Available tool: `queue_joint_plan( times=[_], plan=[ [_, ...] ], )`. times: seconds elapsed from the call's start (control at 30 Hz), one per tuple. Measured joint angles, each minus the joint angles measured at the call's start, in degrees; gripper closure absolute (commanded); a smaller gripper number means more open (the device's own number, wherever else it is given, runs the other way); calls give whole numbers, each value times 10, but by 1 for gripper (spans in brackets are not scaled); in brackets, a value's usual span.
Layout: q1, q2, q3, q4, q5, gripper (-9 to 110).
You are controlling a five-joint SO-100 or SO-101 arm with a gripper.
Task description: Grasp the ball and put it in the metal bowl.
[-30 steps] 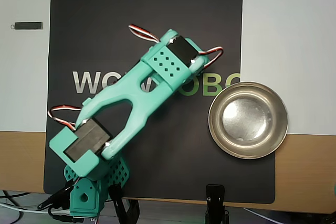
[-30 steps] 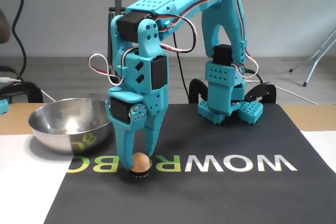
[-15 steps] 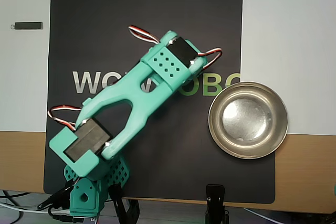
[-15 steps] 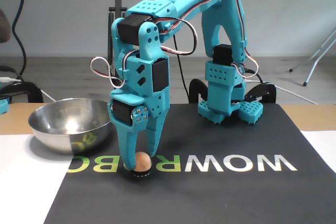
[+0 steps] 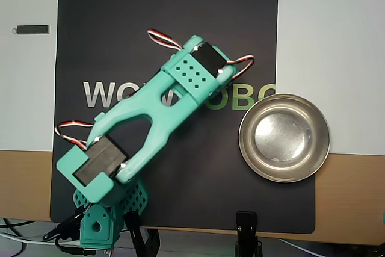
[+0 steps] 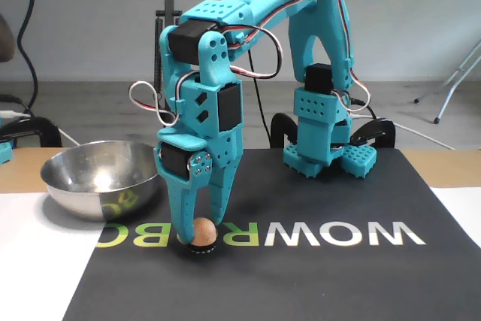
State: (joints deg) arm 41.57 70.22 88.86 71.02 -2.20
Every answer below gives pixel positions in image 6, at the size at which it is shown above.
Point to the small teal printed part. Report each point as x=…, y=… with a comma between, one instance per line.
x=4, y=153

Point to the black table clamp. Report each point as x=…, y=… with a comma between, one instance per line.
x=379, y=127
x=280, y=125

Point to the white folding stand legs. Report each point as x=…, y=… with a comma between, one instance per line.
x=456, y=76

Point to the black WOWROBO mat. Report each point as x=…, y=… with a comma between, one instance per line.
x=263, y=287

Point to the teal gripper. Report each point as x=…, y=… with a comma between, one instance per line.
x=179, y=183

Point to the white paper sheet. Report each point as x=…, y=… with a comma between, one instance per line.
x=462, y=208
x=37, y=261

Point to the large black clamp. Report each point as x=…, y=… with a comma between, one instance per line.
x=34, y=129

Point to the brown rounded object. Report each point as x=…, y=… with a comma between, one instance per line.
x=5, y=39

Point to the wooden ball with black base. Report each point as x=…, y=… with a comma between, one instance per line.
x=204, y=232

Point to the metal bowl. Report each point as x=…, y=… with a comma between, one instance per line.
x=94, y=185

